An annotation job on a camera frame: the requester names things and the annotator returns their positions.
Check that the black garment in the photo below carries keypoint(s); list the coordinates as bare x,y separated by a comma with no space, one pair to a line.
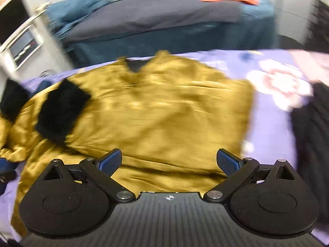
312,146

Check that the white machine with control panel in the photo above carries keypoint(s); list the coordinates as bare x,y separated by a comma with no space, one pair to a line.
20,36

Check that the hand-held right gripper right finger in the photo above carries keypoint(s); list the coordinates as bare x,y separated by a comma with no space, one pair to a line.
227,163

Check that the teal quilt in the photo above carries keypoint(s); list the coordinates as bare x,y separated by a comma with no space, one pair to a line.
74,9

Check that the gold jacket with black cuffs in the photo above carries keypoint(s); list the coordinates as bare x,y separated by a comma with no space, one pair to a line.
159,115

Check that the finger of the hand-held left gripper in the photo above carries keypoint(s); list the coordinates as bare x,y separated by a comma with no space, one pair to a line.
6,177

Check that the grey blanket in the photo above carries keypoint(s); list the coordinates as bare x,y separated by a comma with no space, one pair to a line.
154,18

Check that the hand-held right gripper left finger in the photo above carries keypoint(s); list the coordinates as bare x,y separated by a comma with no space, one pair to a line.
110,163

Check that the purple floral bedsheet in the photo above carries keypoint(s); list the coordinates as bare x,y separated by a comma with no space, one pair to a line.
272,108

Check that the navy blue garment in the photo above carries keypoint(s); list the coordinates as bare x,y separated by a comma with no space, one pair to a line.
43,85

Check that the massage bed with teal skirt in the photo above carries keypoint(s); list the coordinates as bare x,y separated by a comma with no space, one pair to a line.
164,38

